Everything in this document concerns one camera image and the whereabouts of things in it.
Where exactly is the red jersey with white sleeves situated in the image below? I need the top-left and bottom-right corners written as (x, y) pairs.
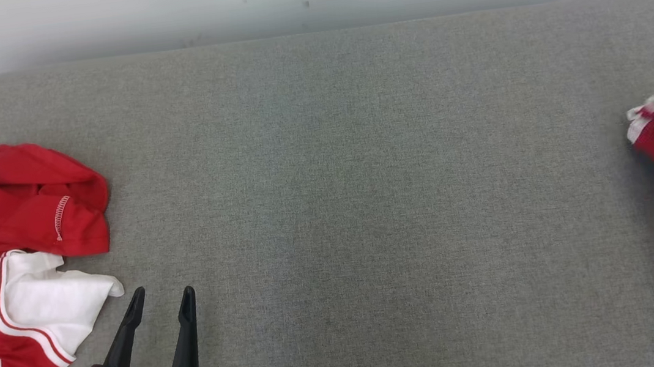
top-left (0, 131), bottom-right (133, 367)

